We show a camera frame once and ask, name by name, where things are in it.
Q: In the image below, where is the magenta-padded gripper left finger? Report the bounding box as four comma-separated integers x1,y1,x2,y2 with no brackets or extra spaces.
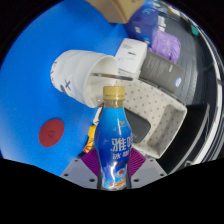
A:
60,148,100,190

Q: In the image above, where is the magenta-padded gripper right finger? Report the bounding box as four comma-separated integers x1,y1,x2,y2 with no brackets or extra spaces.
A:
126,147,167,190

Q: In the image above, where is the blue drink bottle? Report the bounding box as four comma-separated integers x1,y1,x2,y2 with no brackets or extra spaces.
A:
93,85,134,191

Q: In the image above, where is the yellow multimeter with red leads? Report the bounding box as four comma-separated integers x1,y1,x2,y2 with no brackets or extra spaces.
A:
82,106,101,154

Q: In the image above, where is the black rectangular speaker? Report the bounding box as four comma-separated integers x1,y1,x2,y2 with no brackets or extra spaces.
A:
124,108,152,144

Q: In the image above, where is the flat round red coaster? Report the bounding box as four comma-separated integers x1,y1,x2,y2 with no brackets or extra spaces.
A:
38,118,66,148

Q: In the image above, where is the dark overhead shelf unit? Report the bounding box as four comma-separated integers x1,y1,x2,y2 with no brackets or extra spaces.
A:
156,19,224,176

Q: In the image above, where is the white dotted fabric bin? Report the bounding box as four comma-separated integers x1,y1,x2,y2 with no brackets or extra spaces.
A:
96,78,188,159

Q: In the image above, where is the metal spoon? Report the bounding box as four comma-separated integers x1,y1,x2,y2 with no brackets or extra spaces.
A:
89,72,134,82

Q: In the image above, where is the dark grey flat box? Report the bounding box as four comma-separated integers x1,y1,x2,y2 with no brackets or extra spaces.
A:
138,50,187,95

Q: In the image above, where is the small white box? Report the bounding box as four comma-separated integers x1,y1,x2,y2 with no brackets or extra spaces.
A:
114,37,148,79

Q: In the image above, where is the purple plastic bag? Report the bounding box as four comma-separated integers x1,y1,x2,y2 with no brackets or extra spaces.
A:
148,29,183,64

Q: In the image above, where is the blue cardboard box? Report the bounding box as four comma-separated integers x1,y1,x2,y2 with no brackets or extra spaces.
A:
125,4,161,44

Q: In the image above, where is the teal plastic bin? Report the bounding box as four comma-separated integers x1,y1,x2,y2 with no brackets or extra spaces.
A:
190,24,200,36

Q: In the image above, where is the brown cardboard box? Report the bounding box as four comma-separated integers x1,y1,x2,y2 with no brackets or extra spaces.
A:
85,0,146,25

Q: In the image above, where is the white mug with brown handle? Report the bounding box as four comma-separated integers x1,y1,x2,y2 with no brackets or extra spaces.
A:
49,49,119,109

